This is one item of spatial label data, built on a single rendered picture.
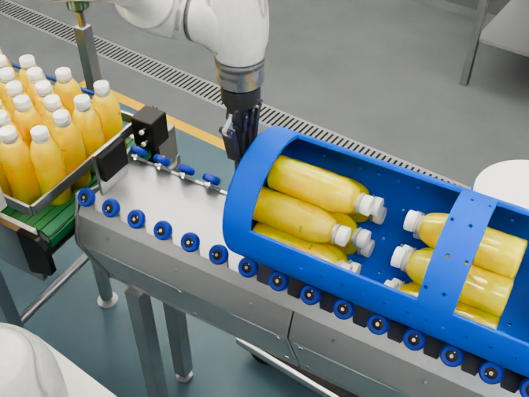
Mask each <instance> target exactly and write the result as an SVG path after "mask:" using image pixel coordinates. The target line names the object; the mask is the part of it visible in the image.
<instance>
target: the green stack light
mask: <svg viewBox="0 0 529 397"><path fill-rule="evenodd" d="M65 3H66V6H67V9H68V10H70V11H73V12H79V11H83V10H85V9H87V8H88V7H89V6H90V3H89V2H85V1H70V2H65Z"/></svg>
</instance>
